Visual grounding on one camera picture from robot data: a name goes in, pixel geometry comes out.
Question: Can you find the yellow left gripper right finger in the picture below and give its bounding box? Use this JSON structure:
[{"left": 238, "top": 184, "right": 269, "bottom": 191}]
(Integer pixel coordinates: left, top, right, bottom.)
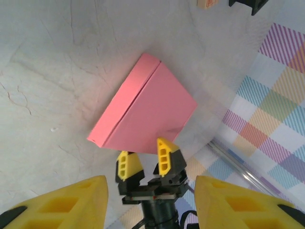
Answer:
[{"left": 194, "top": 175, "right": 305, "bottom": 229}]

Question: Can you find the black grey folding chessboard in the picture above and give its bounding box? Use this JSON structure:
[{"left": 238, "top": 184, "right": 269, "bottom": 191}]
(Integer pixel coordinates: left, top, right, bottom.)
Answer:
[{"left": 228, "top": 0, "right": 270, "bottom": 16}]

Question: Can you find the pink paper box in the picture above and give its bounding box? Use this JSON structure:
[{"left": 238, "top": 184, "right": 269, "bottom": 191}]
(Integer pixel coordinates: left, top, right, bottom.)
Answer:
[{"left": 87, "top": 52, "right": 198, "bottom": 155}]

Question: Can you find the thin black right gripper cable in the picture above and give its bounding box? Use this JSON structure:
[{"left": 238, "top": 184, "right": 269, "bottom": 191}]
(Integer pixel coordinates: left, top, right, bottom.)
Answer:
[{"left": 179, "top": 209, "right": 198, "bottom": 229}]

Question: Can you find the thin aluminium wall rail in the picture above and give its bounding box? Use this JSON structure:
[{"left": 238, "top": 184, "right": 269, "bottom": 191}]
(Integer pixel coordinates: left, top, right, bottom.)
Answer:
[{"left": 206, "top": 139, "right": 270, "bottom": 194}]

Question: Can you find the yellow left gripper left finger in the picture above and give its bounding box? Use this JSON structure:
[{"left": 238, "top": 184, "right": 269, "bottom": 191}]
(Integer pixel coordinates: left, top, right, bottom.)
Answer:
[{"left": 0, "top": 175, "right": 110, "bottom": 229}]

